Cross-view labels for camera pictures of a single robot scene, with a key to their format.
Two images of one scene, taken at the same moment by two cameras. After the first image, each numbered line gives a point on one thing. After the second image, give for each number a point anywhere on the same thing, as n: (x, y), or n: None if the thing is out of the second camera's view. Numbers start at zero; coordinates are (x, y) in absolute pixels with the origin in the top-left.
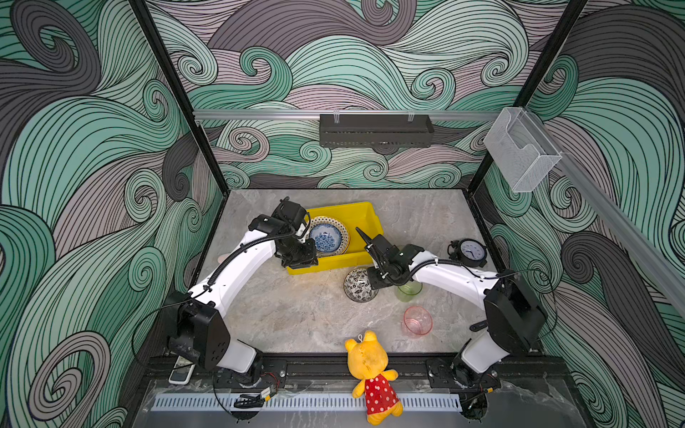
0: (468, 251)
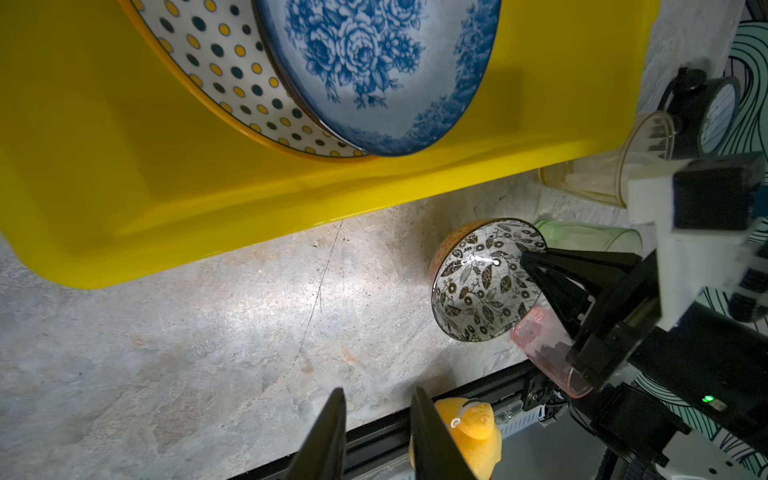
0: (703, 111)
